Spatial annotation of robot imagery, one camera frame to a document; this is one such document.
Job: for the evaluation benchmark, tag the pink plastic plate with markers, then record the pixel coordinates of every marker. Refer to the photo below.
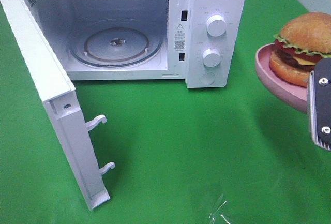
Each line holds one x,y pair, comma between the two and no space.
291,94

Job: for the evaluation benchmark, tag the burger with lettuce and cheese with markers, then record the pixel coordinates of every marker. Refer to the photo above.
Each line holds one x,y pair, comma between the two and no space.
300,44

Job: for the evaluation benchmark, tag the round door release button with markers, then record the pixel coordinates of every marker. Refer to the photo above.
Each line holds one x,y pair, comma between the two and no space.
207,78

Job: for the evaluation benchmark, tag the white microwave oven body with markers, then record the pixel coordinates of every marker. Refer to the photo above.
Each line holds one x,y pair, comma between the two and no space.
185,36

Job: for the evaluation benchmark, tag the green table mat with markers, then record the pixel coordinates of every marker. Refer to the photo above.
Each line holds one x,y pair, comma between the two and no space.
177,150

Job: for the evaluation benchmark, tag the white microwave door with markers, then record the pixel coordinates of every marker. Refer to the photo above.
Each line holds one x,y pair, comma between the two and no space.
58,96

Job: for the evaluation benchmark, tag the glass microwave turntable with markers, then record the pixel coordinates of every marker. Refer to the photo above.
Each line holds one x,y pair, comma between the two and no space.
116,43

